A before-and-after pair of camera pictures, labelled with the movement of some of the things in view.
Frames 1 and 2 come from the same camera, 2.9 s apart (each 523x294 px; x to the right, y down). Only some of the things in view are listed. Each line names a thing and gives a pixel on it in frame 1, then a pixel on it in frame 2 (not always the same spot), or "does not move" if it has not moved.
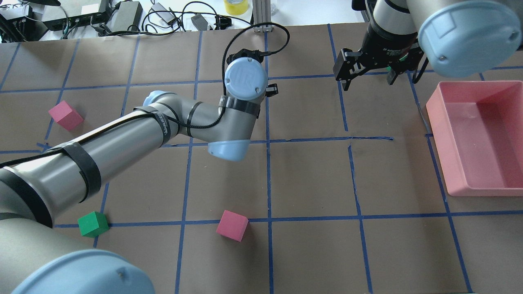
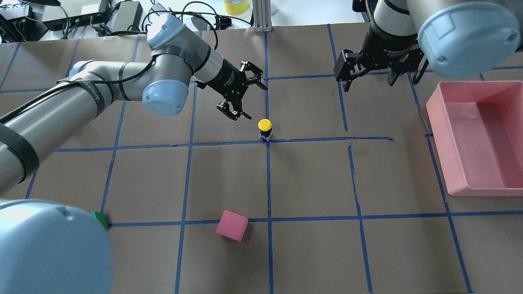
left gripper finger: (392, 74) does not move
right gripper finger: (271, 90) to (246, 66)
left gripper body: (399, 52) does not move
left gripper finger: (347, 66) does not move
